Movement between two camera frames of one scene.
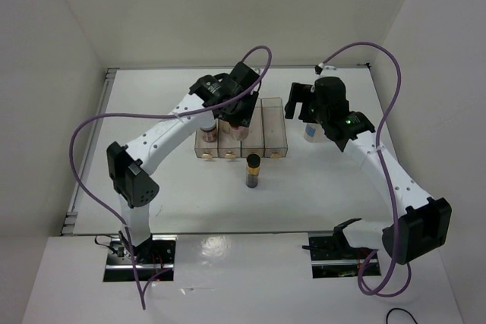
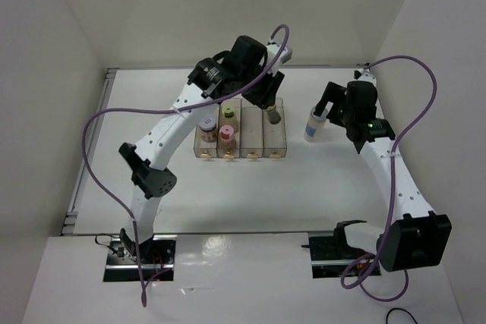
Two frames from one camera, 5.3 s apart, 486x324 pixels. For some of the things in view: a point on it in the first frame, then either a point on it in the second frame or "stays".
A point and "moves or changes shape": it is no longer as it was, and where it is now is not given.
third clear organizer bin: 254,142 stays
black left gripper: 243,118 -> 266,97
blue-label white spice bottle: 314,133 stays
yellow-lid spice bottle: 225,126 moves or changes shape
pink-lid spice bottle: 240,133 -> 226,133
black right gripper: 303,93 -> 333,92
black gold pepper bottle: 253,170 -> 273,117
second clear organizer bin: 227,143 stays
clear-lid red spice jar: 209,133 stays
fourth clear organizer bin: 274,130 stays
